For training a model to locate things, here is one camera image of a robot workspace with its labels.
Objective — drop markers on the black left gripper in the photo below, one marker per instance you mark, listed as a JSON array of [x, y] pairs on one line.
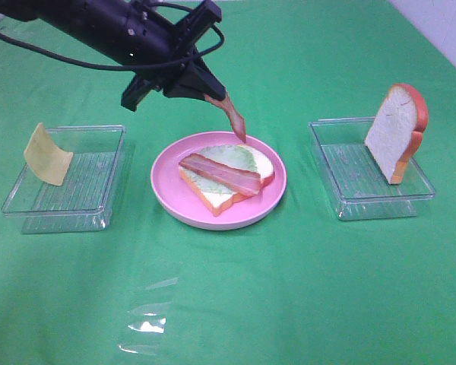
[[132, 33]]

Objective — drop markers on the pink bacon strip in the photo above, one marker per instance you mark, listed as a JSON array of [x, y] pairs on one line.
[[237, 121]]

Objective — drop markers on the green lettuce leaf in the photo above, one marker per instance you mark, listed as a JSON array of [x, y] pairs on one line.
[[235, 156]]

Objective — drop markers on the dark bacon strip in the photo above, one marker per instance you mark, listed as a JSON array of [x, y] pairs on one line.
[[245, 182]]

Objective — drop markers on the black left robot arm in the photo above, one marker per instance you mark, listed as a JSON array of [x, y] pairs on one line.
[[54, 13]]

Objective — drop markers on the pink round plate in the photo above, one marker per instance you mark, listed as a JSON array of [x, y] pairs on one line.
[[181, 202]]

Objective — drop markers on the clear left plastic tray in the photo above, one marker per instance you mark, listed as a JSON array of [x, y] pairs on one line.
[[85, 199]]

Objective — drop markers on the clear plastic tray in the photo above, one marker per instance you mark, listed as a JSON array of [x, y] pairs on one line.
[[356, 188], [85, 199]]

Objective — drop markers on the yellow cheese slice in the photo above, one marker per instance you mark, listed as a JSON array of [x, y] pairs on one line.
[[45, 158]]

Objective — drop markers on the green tablecloth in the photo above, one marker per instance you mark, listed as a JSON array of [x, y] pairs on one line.
[[299, 287]]

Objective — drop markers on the clear right plastic tray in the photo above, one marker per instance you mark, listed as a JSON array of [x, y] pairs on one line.
[[356, 188]]

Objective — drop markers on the clear plastic film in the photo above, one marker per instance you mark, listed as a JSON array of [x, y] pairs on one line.
[[146, 317]]

